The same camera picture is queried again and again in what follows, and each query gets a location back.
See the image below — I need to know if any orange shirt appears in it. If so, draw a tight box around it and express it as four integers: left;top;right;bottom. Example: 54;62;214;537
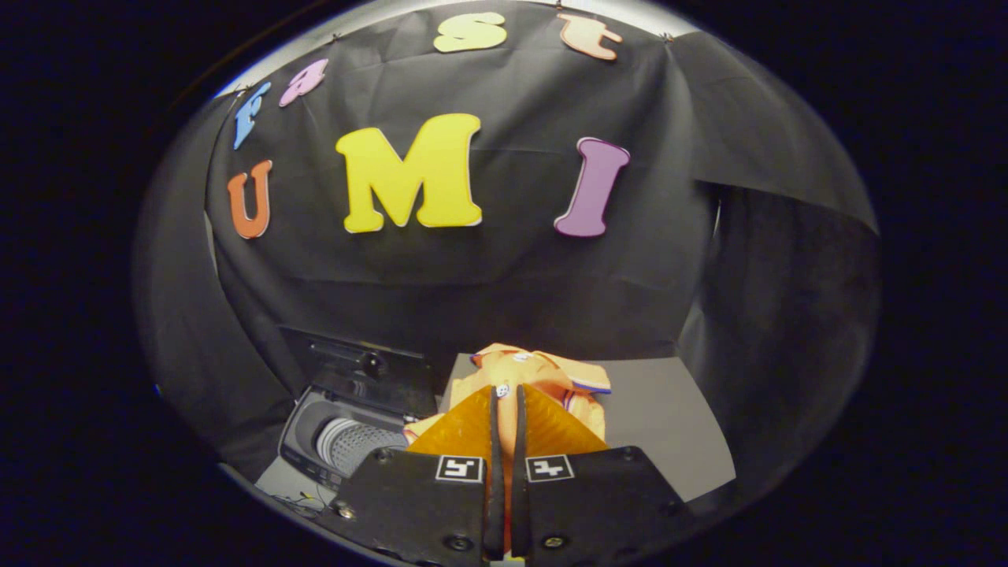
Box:
403;343;613;443

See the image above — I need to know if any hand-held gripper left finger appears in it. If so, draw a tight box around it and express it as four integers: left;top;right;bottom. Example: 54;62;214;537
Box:
319;384;506;567

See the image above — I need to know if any thin black floor cable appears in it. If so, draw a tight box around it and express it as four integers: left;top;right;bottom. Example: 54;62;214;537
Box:
276;488;332;513

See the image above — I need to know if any beige cabinet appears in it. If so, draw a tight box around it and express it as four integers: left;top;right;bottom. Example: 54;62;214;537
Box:
437;354;737;502

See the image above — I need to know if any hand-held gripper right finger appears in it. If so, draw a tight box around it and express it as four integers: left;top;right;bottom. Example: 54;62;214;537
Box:
512;384;694;564

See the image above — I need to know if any dark washing machine lid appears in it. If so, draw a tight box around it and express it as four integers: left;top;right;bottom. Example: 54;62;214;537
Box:
277;325;439;418

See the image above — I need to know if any black backdrop cloth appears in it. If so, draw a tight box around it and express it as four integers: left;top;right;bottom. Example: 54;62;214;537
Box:
134;0;879;505

